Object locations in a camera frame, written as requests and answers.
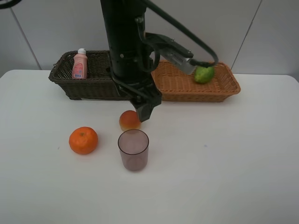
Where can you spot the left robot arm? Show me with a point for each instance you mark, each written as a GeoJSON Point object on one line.
{"type": "Point", "coordinates": [124, 16]}

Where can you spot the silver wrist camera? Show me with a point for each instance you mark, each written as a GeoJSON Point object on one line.
{"type": "Point", "coordinates": [179, 61]}

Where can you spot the green lime fruit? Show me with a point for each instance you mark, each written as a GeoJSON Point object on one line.
{"type": "Point", "coordinates": [203, 75]}

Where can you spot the dark brown wicker basket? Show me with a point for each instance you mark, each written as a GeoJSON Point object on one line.
{"type": "Point", "coordinates": [95, 84]}

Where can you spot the light orange wicker basket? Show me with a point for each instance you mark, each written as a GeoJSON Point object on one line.
{"type": "Point", "coordinates": [176, 86]}

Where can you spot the purple translucent cup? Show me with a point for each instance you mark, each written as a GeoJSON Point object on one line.
{"type": "Point", "coordinates": [134, 149]}

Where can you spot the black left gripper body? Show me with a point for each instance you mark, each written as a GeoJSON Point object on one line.
{"type": "Point", "coordinates": [133, 58]}

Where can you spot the pink bottle white cap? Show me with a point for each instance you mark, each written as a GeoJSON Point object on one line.
{"type": "Point", "coordinates": [79, 70]}

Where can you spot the round bread bun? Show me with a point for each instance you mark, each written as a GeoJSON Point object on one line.
{"type": "Point", "coordinates": [129, 120]}

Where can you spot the orange mandarin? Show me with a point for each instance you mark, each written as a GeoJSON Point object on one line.
{"type": "Point", "coordinates": [83, 140]}

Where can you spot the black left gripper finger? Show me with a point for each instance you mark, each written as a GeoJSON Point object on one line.
{"type": "Point", "coordinates": [144, 111]}

